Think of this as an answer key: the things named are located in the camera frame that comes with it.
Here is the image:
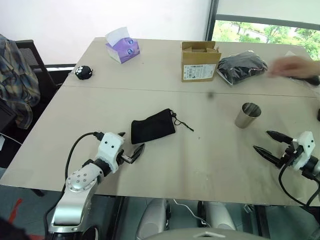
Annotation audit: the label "open cardboard box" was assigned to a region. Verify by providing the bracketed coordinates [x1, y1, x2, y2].
[180, 41, 223, 83]

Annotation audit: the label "white cable under table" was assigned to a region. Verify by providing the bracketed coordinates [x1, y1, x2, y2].
[172, 198, 214, 228]

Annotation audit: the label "black items in plastic bag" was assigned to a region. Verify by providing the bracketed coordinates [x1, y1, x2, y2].
[216, 50, 269, 87]

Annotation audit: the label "silver robot leg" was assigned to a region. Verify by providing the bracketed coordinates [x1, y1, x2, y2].
[136, 198, 172, 240]
[199, 200, 237, 232]

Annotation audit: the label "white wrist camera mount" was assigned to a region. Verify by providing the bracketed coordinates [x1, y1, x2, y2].
[291, 131, 315, 171]
[96, 132, 125, 173]

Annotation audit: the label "black office chair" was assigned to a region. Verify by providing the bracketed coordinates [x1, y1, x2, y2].
[14, 39, 63, 106]

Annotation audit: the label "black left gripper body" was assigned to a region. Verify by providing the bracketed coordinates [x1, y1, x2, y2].
[116, 148, 134, 166]

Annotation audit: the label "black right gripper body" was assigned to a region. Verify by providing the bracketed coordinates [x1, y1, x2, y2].
[279, 142, 305, 166]

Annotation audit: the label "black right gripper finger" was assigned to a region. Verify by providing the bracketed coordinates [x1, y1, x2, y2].
[252, 145, 285, 169]
[266, 130, 293, 146]

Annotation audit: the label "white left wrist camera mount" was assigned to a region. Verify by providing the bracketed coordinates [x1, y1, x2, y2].
[96, 132, 125, 173]

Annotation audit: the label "black table leg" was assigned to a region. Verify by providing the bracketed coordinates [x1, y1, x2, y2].
[106, 196, 131, 240]
[249, 204, 271, 239]

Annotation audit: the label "stainless steel cup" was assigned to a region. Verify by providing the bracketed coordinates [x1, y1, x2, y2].
[234, 101, 262, 129]

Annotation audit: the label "black drawstring pouch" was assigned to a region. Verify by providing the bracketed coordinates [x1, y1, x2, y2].
[130, 108, 195, 145]

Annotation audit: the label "purple tissue box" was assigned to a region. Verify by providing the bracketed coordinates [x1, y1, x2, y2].
[104, 26, 141, 64]

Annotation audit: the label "person's bare hand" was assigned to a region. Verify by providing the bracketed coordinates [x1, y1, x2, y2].
[268, 55, 320, 79]

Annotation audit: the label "black plush toy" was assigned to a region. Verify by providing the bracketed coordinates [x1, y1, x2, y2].
[74, 65, 95, 81]

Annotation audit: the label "plaid shirt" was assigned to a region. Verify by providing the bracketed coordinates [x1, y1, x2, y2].
[0, 33, 42, 130]

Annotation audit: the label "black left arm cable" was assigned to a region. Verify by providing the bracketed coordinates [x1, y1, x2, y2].
[44, 131, 105, 233]

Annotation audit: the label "red floor tape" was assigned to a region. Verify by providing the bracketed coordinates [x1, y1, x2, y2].
[8, 197, 24, 224]

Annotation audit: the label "window with black frame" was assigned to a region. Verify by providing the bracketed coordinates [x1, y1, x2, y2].
[204, 0, 320, 61]

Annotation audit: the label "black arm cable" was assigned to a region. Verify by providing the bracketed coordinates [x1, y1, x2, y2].
[44, 131, 105, 233]
[278, 152, 320, 207]

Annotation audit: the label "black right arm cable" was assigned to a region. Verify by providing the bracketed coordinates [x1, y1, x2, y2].
[278, 152, 320, 207]

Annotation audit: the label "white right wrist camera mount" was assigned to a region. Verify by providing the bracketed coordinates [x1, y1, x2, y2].
[291, 131, 315, 171]

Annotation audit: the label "grey robot torso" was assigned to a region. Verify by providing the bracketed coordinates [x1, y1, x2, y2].
[159, 225, 271, 240]

